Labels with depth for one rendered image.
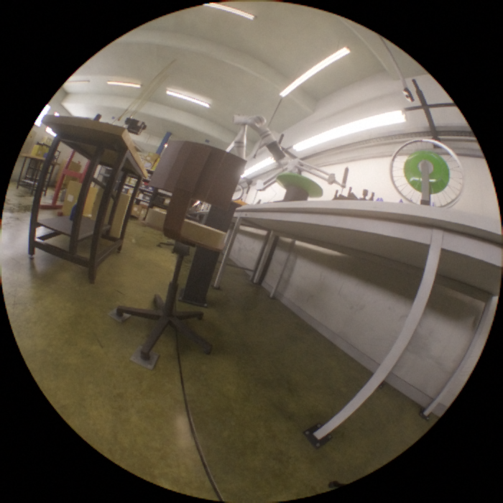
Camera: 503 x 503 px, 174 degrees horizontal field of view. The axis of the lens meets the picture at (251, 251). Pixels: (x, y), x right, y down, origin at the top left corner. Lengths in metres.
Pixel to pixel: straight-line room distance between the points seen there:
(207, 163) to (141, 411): 0.88
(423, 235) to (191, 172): 0.77
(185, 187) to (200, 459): 0.88
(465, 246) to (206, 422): 0.98
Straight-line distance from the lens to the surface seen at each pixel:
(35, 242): 1.58
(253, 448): 0.71
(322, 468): 0.81
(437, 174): 1.11
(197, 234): 0.64
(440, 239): 0.60
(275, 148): 1.03
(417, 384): 1.59
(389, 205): 0.61
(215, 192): 0.57
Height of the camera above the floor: 0.64
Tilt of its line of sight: 4 degrees down
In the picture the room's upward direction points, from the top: 20 degrees clockwise
